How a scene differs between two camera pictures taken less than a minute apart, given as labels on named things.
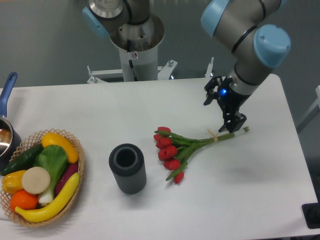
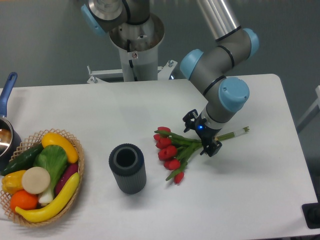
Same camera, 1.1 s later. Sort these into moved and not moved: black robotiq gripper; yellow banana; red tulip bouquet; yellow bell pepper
Moved: black robotiq gripper
Not moved: yellow bell pepper; yellow banana; red tulip bouquet
